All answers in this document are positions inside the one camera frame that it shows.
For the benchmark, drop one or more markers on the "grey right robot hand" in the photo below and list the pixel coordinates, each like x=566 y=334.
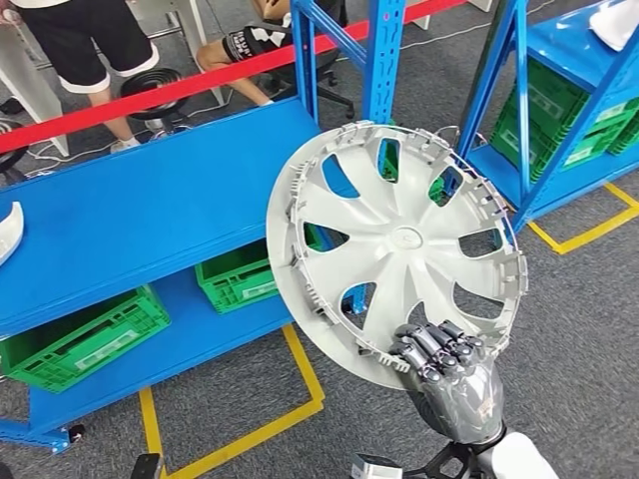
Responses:
x=464 y=396

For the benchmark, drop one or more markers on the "grey plastic wheel hubcap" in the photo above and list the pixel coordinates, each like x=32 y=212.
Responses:
x=399 y=244

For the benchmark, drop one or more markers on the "blue metal shelf rack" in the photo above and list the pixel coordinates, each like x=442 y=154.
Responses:
x=149 y=205
x=564 y=53

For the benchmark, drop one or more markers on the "white curved plastic part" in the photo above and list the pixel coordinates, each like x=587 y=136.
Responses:
x=10 y=231

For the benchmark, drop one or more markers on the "yellow floor tape square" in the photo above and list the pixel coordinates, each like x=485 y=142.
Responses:
x=299 y=377

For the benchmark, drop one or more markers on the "seated person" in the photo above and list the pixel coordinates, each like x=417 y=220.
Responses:
x=249 y=43

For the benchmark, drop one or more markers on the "red barrier tape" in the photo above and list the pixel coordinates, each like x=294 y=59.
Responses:
x=174 y=89

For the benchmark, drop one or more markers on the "black round stool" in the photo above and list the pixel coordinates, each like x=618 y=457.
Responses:
x=10 y=155
x=149 y=86

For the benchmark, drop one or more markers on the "standing person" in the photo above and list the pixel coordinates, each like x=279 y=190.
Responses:
x=84 y=40

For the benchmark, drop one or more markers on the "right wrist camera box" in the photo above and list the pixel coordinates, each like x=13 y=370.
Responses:
x=375 y=468

